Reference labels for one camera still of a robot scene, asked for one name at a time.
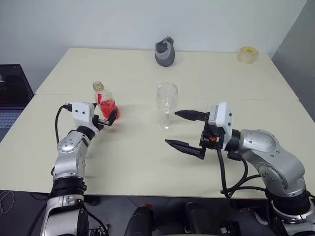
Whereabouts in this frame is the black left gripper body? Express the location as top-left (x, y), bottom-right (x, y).
top-left (92, 114), bottom-right (105, 131)

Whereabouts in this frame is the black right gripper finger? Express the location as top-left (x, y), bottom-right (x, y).
top-left (165, 139), bottom-right (205, 161)
top-left (174, 110), bottom-right (210, 122)

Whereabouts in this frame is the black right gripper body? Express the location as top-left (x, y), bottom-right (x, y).
top-left (198, 112), bottom-right (224, 151)

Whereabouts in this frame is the bottle with red liquid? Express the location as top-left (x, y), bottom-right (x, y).
top-left (92, 81), bottom-right (121, 121)

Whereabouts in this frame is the clear wine glass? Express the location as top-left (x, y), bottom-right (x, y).
top-left (157, 82), bottom-right (178, 132)

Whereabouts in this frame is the dark grey rounded object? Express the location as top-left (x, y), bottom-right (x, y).
top-left (154, 36), bottom-right (176, 67)

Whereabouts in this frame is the translucent tape roll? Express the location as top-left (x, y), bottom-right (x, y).
top-left (237, 46), bottom-right (260, 64)

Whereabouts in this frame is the dark laptop computer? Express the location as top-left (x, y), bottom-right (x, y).
top-left (0, 64), bottom-right (34, 143)

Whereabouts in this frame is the dark rounded shape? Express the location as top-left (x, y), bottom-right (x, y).
top-left (125, 205), bottom-right (155, 236)

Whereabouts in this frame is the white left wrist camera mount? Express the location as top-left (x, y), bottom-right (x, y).
top-left (69, 101), bottom-right (95, 130)

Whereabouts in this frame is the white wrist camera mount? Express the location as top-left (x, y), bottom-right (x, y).
top-left (208, 102), bottom-right (234, 150)
top-left (69, 101), bottom-right (95, 130)

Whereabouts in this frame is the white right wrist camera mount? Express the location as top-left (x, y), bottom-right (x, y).
top-left (208, 102), bottom-right (234, 150)

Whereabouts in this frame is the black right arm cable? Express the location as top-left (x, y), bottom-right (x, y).
top-left (216, 147), bottom-right (268, 199)

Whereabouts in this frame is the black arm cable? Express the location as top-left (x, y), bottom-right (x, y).
top-left (216, 147), bottom-right (268, 199)
top-left (54, 104), bottom-right (72, 143)

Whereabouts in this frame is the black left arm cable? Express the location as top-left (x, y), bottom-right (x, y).
top-left (54, 104), bottom-right (72, 143)

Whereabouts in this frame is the thin white cable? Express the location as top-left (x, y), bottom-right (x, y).
top-left (0, 189), bottom-right (15, 217)

